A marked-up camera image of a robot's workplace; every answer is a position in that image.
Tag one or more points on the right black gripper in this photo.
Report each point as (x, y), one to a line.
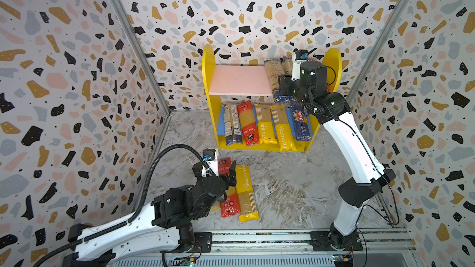
(284, 84)

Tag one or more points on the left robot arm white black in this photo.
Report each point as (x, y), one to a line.
(162, 225)

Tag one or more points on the blue yellow spaghetti bag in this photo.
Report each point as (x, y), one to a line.
(274, 78)

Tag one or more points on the yellow clear spaghetti bag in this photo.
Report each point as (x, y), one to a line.
(216, 206)

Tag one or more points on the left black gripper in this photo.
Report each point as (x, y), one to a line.
(232, 174)

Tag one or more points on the red spaghetti bag left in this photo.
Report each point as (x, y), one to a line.
(231, 205)

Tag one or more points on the yellow Pastatime bag large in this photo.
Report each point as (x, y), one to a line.
(265, 124)

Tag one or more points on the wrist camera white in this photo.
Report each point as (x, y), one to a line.
(302, 65)
(210, 156)

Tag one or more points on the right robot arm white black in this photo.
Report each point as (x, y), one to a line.
(368, 175)

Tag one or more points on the red yellow spaghetti bag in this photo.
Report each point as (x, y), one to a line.
(248, 124)

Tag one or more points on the blue portrait spaghetti bag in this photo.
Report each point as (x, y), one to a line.
(287, 64)

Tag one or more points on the yellow shelf pink blue boards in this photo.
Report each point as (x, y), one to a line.
(234, 81)

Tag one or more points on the metal base rail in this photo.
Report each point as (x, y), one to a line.
(372, 247)

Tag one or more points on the blue Barilla spaghetti box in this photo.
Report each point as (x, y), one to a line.
(300, 122)

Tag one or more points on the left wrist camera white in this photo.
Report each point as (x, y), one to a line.
(210, 156)

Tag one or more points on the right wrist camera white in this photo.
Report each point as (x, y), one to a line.
(302, 65)

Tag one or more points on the clear label spaghetti bag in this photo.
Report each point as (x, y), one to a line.
(233, 132)

